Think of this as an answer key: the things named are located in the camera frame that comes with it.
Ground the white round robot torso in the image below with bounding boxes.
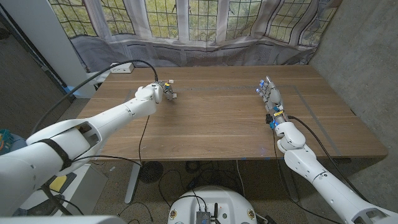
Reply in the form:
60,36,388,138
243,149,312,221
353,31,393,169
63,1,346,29
167,185,258,224

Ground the white power strip box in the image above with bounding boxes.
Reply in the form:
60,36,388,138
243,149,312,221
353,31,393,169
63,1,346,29
109,62,135,74

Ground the white table leg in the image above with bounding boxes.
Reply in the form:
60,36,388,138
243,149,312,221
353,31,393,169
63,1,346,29
124,161,141,205

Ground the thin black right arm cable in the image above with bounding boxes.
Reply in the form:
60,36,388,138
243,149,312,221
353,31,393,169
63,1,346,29
272,128,345,224

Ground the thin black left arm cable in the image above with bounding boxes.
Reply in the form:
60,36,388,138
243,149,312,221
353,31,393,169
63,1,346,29
72,114,150,167

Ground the black round ribbed disc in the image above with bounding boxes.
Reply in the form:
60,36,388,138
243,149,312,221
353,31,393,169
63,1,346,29
139,161,164,184

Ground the teal object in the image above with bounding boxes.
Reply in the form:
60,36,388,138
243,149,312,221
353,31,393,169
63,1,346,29
0,129,13,153

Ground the yellow black foot pedal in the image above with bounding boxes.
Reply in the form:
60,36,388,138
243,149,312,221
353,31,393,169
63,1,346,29
49,172,77,194

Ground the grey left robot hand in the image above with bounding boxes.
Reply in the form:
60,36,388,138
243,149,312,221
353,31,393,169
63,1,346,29
154,80,178,101

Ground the blue grey seat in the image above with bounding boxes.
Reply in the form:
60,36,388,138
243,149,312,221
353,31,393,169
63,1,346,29
0,133,29,156

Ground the printed window backdrop cloth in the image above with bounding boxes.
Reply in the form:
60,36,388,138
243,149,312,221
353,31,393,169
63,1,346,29
48,0,343,74

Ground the grey tape outline on table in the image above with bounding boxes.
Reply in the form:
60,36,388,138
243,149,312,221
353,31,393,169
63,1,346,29
124,84,343,156

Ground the white upright panel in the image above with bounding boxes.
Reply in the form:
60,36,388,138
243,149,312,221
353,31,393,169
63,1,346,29
0,0,96,99

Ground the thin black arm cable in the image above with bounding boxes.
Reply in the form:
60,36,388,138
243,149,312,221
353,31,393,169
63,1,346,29
272,128,345,224
72,114,150,167

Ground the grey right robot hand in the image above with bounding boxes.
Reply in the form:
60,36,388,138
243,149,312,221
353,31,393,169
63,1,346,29
255,75,289,125

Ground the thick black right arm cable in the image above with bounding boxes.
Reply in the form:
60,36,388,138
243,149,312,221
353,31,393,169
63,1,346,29
287,114,373,205

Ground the white robot shoulder cover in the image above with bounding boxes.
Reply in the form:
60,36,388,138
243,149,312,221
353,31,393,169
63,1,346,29
0,215,127,224

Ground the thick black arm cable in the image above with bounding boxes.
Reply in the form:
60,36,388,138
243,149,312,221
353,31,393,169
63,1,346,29
287,114,373,205
30,58,159,136

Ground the black floor cable loop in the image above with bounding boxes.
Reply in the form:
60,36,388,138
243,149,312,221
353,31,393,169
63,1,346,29
157,169,187,208

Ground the white floor cable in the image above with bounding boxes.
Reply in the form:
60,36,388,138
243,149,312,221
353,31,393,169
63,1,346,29
235,160,246,198

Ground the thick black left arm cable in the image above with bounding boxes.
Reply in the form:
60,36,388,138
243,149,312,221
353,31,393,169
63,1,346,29
30,58,159,136

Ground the small grey box on torso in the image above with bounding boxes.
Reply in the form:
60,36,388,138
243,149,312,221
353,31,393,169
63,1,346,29
195,210,211,224

